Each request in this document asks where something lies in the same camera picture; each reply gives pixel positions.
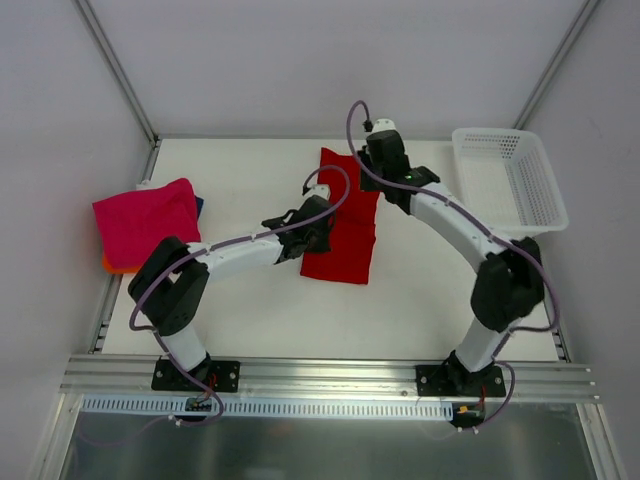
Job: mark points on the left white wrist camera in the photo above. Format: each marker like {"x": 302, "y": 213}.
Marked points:
{"x": 320, "y": 190}

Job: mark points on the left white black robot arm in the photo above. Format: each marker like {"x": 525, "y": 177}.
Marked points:
{"x": 168, "y": 288}

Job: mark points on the folded white t shirt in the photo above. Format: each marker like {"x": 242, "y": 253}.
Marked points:
{"x": 144, "y": 185}

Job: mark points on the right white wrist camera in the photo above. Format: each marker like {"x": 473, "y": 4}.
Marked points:
{"x": 383, "y": 124}

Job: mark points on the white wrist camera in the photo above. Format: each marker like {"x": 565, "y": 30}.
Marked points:
{"x": 383, "y": 124}
{"x": 320, "y": 190}

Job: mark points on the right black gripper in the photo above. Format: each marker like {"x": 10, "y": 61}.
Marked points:
{"x": 370, "y": 176}

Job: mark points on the folded navy blue t shirt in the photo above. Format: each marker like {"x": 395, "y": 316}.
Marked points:
{"x": 199, "y": 206}

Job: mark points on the red t shirt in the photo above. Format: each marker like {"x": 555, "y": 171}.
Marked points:
{"x": 353, "y": 237}

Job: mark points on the left aluminium frame post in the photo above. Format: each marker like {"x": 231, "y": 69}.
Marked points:
{"x": 109, "y": 55}

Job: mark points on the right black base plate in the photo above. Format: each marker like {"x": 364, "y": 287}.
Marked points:
{"x": 445, "y": 381}

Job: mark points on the white plastic basket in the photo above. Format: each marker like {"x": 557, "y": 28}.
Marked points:
{"x": 506, "y": 179}

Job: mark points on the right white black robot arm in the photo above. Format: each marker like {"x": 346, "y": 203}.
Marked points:
{"x": 508, "y": 284}

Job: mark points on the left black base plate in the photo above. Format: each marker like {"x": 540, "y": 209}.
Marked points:
{"x": 220, "y": 375}

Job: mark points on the white slotted cable duct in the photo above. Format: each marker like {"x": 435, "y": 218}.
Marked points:
{"x": 270, "y": 408}

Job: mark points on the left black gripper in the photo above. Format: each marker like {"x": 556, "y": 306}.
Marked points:
{"x": 320, "y": 232}

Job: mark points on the right aluminium frame post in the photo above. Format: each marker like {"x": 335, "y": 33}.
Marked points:
{"x": 569, "y": 40}

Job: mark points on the folded pink t shirt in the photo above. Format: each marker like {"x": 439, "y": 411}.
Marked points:
{"x": 132, "y": 224}

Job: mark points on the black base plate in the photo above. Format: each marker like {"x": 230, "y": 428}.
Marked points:
{"x": 445, "y": 381}
{"x": 220, "y": 375}

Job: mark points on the aluminium mounting rail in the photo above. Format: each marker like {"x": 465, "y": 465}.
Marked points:
{"x": 535, "y": 382}

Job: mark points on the aluminium frame post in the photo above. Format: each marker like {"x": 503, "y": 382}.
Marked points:
{"x": 569, "y": 40}
{"x": 109, "y": 55}

